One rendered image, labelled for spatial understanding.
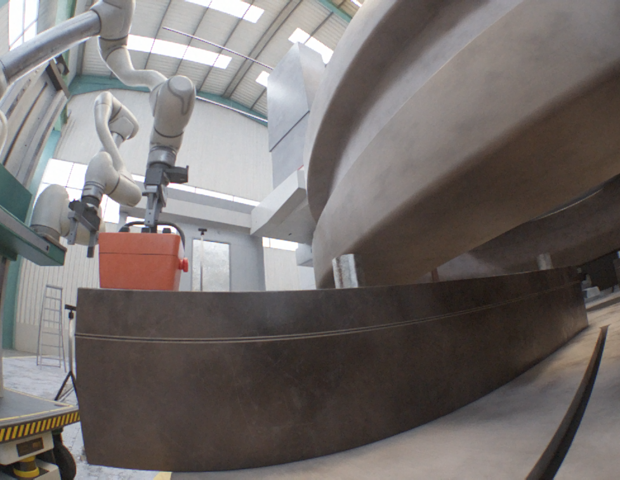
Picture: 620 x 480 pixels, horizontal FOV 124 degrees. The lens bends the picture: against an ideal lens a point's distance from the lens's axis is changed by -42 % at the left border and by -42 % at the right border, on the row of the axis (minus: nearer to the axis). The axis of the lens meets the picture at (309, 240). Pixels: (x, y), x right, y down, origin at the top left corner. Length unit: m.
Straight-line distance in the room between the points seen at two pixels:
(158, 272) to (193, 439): 0.35
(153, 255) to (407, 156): 0.63
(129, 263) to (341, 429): 0.57
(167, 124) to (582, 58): 0.95
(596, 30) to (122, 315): 1.06
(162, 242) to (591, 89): 0.88
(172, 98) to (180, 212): 3.24
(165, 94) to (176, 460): 0.82
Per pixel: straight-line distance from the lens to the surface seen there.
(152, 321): 0.60
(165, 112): 0.80
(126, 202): 1.25
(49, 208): 1.32
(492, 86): 0.65
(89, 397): 0.65
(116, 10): 1.16
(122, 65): 1.18
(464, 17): 1.04
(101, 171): 1.16
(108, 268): 0.66
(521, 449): 0.57
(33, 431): 1.03
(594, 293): 4.26
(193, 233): 4.05
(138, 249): 0.64
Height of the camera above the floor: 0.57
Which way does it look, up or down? 21 degrees up
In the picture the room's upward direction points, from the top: 6 degrees counter-clockwise
